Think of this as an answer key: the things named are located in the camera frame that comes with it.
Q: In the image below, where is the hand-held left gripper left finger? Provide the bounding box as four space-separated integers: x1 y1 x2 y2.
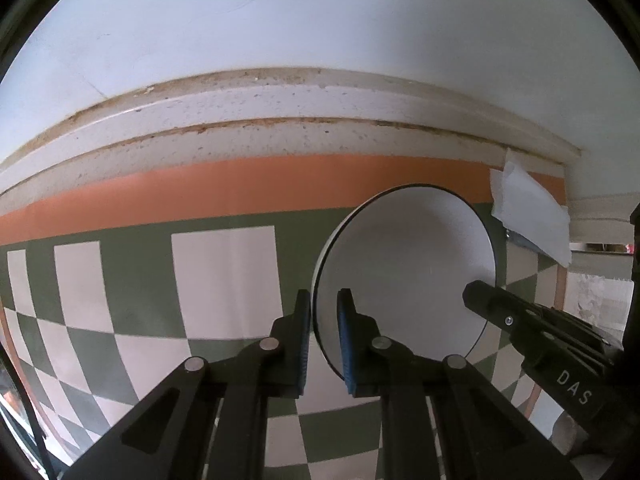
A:
62 289 313 480

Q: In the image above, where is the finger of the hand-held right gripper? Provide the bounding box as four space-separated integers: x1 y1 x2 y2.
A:
462 280 621 368

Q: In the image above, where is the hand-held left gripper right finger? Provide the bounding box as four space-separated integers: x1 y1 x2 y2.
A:
336 287 571 480

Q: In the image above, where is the white bowl with dark rim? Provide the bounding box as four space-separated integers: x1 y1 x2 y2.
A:
311 184 501 381

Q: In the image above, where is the folded white paper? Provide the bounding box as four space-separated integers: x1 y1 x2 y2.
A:
489 147 572 268

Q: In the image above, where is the green white checkered mat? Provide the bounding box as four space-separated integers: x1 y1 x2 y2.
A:
0 154 569 480

